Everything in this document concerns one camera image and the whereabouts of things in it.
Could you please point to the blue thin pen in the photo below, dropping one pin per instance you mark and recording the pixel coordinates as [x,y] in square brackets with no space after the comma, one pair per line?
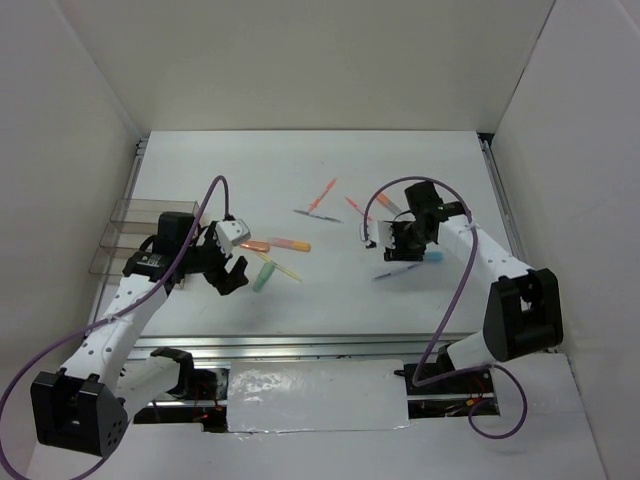
[397,271]

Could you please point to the orange thin pen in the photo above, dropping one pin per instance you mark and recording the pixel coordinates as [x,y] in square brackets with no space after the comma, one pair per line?
[357,208]
[322,195]

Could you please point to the blue capped clear marker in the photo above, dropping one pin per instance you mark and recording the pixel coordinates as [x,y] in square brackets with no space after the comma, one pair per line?
[433,256]

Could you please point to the orange thin pen right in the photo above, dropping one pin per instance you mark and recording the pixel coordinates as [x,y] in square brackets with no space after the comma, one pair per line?
[357,208]

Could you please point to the clear drawer organizer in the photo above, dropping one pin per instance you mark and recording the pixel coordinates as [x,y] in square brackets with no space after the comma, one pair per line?
[108,263]
[149,211]
[128,235]

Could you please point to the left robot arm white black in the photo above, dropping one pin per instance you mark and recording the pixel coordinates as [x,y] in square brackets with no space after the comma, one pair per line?
[88,403]

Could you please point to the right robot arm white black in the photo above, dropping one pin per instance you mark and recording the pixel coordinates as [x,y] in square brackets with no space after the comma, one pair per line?
[523,310]

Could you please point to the orange capped clear marker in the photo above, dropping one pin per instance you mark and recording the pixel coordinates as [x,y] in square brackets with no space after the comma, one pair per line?
[385,201]

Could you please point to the green translucent cap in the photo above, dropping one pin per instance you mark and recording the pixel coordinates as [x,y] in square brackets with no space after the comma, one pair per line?
[263,276]

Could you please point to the white foil sheet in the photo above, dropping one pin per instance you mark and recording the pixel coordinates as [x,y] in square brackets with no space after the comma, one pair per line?
[316,396]

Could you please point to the clear drawer organizer middle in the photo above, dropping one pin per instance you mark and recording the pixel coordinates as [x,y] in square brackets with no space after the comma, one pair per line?
[128,235]

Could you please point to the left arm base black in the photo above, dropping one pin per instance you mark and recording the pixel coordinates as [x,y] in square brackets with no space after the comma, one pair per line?
[203,404]

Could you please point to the aluminium frame rail front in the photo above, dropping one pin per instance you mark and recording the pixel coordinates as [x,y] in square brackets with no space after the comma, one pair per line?
[227,348]

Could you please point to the orange thin pen far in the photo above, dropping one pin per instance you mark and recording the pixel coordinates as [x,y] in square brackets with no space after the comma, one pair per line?
[322,195]

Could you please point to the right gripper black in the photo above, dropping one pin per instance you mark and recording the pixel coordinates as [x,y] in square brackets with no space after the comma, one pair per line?
[399,253]

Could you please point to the clear drawer organizer far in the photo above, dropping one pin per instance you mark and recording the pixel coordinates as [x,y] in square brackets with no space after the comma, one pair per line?
[149,211]

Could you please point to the orange pink highlighter marker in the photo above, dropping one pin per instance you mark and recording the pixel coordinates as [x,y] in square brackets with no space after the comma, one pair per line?
[294,245]

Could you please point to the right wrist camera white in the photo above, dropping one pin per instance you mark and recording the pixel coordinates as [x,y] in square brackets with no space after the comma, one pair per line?
[376,234]

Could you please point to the grey thin pen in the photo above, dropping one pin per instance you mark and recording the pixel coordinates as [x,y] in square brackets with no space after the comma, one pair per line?
[317,216]

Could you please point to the yellow thin pen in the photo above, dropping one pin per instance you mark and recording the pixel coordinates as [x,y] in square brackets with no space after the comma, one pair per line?
[279,267]

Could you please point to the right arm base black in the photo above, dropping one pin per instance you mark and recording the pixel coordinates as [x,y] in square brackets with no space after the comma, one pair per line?
[451,397]

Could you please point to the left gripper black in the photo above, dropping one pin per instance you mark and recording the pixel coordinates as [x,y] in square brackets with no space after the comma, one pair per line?
[225,282]

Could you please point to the clear drawer organizer near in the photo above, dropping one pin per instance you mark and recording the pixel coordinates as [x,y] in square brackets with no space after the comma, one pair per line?
[108,263]

